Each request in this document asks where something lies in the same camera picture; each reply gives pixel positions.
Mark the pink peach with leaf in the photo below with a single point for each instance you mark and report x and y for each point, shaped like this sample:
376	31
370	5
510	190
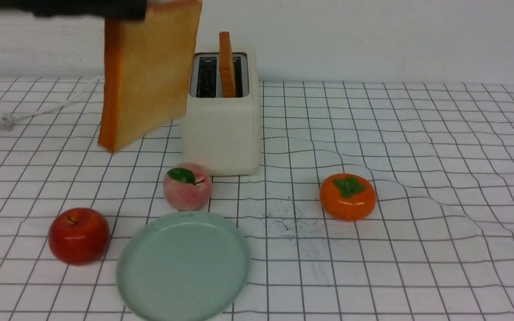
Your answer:
187	186

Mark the orange persimmon with green leaf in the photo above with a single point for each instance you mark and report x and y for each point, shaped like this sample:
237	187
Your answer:
347	197

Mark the toast slice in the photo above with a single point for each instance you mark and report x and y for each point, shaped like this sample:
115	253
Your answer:
227	70
147	71

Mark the white grid tablecloth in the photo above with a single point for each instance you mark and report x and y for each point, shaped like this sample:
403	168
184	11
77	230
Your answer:
439	245

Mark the light green plate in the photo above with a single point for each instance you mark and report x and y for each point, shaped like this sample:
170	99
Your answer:
187	266

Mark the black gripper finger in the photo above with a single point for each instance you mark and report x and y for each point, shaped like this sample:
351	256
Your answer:
128	10

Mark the red apple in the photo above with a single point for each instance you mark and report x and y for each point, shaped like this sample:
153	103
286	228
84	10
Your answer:
79	236

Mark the cream white toaster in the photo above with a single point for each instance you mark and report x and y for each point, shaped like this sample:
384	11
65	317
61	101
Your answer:
223	135

